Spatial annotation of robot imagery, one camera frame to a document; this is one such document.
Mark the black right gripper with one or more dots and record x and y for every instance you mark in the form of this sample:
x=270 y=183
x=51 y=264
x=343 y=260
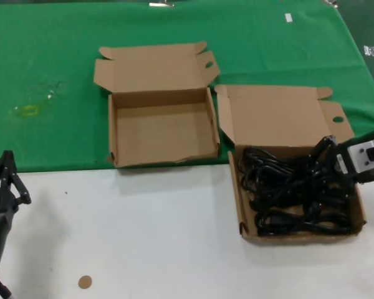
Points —
x=343 y=162

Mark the open brown cardboard box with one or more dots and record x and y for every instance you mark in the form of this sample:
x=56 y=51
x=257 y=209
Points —
x=162 y=134
x=274 y=115

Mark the small white scrap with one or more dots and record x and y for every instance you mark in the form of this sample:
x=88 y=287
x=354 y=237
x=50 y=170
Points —
x=51 y=94

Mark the round brown cardboard disc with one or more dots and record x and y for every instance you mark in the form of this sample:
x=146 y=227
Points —
x=85 y=282

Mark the green table cloth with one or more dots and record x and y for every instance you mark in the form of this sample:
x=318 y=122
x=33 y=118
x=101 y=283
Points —
x=50 y=46

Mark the white tape strip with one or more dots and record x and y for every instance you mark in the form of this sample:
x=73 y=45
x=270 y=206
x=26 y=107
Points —
x=288 y=17

